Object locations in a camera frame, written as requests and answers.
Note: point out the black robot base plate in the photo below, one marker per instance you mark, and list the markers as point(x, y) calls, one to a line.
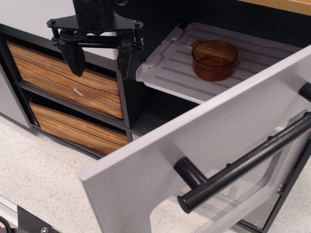
point(29, 223)

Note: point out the black oven door handle bar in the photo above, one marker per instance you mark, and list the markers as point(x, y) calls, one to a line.
point(202, 188)

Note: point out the dark grey toy kitchen cabinet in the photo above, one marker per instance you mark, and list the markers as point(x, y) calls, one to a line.
point(39, 171)

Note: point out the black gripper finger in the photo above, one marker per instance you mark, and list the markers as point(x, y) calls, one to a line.
point(125, 59)
point(74, 57)

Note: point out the grey oven door with window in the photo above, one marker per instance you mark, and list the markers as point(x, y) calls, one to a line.
point(125, 187)

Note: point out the wood grain drawer box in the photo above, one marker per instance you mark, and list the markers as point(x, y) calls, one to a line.
point(92, 136)
point(93, 90)

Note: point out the lower wood grain drawer box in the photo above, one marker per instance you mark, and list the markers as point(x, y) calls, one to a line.
point(92, 136)

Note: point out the amber transparent plastic pot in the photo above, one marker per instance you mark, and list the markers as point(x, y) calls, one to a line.
point(213, 60)

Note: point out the grey ridged oven shelf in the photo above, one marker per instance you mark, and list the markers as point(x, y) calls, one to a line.
point(169, 67)

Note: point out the upper wood grain drawer box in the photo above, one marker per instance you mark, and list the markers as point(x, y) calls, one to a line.
point(93, 90)

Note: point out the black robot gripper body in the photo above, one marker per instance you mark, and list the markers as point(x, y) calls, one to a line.
point(96, 25)

